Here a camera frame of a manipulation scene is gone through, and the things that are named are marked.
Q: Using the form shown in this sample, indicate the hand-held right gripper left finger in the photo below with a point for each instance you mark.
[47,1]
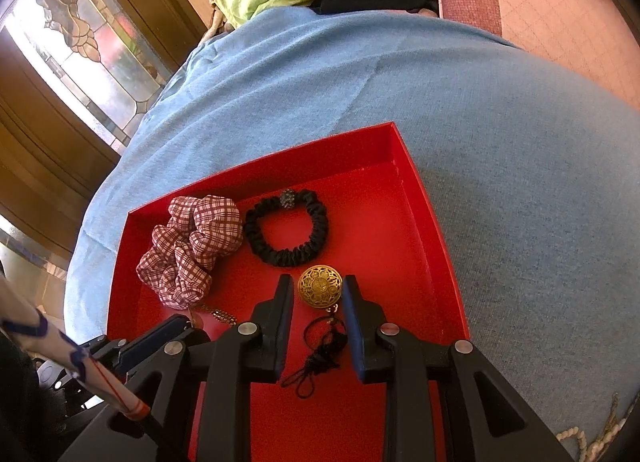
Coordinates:
[286,327]

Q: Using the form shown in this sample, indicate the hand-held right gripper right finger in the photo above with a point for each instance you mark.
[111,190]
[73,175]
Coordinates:
[350,332]

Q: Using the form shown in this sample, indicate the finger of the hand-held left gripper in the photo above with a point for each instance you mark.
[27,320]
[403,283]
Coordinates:
[107,346]
[150,342]

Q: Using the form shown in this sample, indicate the red tray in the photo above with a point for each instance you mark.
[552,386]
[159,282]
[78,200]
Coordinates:
[390,222]

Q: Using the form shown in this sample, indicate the small black beaded scrunchie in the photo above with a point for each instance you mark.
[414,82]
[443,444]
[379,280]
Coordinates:
[320,227]

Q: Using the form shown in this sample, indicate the red plaid scrunchie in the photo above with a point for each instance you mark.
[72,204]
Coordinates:
[200,237]

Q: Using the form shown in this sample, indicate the blue blanket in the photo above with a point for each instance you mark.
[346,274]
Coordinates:
[500,167]

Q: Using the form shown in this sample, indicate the stained glass window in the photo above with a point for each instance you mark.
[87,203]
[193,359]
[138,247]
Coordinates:
[100,42]

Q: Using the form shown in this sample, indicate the pink checkered sheet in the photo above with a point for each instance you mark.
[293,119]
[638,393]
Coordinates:
[550,27]

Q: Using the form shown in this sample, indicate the wooden door frame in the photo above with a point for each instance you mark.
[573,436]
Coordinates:
[45,152]

